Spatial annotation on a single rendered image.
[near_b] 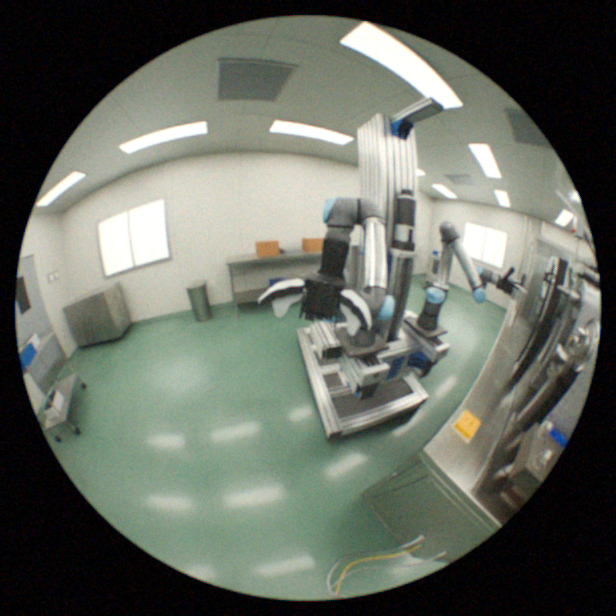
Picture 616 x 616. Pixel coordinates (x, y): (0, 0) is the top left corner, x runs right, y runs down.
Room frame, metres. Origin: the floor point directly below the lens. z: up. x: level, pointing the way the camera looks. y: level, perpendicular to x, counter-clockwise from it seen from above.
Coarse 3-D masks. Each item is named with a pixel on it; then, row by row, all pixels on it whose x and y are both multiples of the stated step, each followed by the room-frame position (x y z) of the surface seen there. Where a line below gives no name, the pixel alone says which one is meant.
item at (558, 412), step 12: (576, 384) -0.07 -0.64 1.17; (588, 384) -0.11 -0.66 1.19; (564, 396) -0.06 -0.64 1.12; (576, 396) -0.09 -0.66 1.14; (564, 408) -0.09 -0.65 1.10; (576, 408) -0.12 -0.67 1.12; (552, 420) -0.08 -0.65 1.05; (564, 420) -0.12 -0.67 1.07; (576, 420) -0.16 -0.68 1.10; (564, 432) -0.15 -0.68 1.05
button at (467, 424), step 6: (462, 414) 0.15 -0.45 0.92; (468, 414) 0.14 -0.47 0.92; (462, 420) 0.13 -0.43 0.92; (468, 420) 0.12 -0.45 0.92; (474, 420) 0.11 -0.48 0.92; (456, 426) 0.12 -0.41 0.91; (462, 426) 0.11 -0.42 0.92; (468, 426) 0.10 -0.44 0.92; (474, 426) 0.09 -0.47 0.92; (462, 432) 0.10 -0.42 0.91; (468, 432) 0.08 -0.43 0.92; (474, 432) 0.08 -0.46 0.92; (468, 438) 0.07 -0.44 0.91
